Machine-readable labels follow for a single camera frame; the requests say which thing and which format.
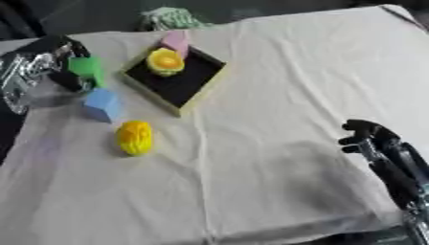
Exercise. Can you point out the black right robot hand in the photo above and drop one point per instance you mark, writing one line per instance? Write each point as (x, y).
(385, 153)

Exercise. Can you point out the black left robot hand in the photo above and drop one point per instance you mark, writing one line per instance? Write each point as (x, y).
(63, 79)

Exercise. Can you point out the green block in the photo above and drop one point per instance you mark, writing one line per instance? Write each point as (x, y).
(88, 68)

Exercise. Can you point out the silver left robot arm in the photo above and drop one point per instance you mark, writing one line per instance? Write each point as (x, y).
(25, 76)

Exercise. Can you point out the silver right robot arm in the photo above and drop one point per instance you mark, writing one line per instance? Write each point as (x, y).
(419, 220)

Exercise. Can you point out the tan box with black inside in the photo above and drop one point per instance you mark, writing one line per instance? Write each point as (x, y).
(174, 76)

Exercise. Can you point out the blue block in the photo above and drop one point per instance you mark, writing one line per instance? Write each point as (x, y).
(101, 104)

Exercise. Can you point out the yellow toy corn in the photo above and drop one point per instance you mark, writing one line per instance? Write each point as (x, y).
(134, 137)

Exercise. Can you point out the yellow toy fruit half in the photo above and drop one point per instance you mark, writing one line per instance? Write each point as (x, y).
(165, 62)

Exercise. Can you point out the pink block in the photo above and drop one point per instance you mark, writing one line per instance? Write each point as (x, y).
(176, 42)

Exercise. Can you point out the green and white checked cloth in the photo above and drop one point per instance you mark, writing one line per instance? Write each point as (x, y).
(170, 18)

